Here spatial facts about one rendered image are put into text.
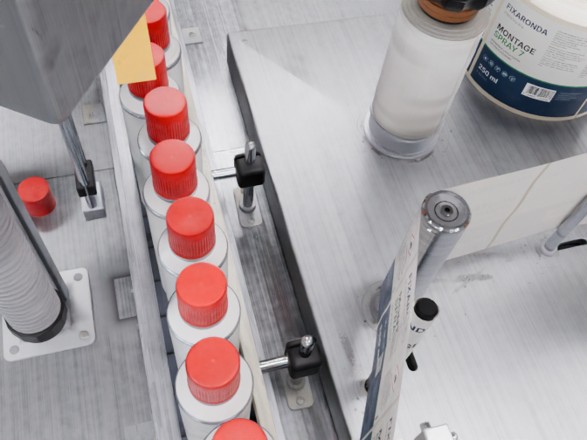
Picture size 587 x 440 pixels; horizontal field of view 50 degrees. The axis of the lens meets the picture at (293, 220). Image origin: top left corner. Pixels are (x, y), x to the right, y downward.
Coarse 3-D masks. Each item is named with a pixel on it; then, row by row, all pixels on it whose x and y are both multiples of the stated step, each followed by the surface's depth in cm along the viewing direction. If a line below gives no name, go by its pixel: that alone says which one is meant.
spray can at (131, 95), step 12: (156, 48) 50; (156, 60) 49; (156, 72) 50; (132, 84) 51; (144, 84) 50; (156, 84) 51; (168, 84) 52; (120, 96) 53; (132, 96) 52; (144, 96) 51; (132, 108) 52; (132, 120) 53; (144, 120) 53; (132, 132) 55; (132, 144) 57; (132, 156) 60; (144, 180) 61; (144, 204) 66
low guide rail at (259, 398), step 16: (192, 96) 70; (192, 112) 69; (208, 160) 66; (208, 176) 65; (240, 304) 58; (240, 320) 57; (240, 336) 56; (256, 352) 56; (256, 368) 55; (256, 384) 54; (256, 400) 53; (256, 416) 54; (272, 416) 53; (272, 432) 52
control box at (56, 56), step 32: (0, 0) 16; (32, 0) 16; (64, 0) 18; (96, 0) 19; (128, 0) 22; (0, 32) 17; (32, 32) 17; (64, 32) 18; (96, 32) 20; (128, 32) 22; (0, 64) 18; (32, 64) 18; (64, 64) 19; (96, 64) 21; (0, 96) 20; (32, 96) 19; (64, 96) 20
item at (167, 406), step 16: (112, 64) 65; (112, 80) 64; (112, 96) 63; (112, 112) 62; (128, 144) 60; (128, 160) 59; (128, 176) 58; (128, 192) 57; (128, 208) 56; (144, 240) 55; (144, 256) 54; (144, 272) 53; (144, 288) 53; (144, 304) 52; (160, 320) 51; (160, 336) 50; (160, 352) 50; (160, 368) 49; (160, 384) 48; (160, 400) 48; (176, 416) 47; (176, 432) 47
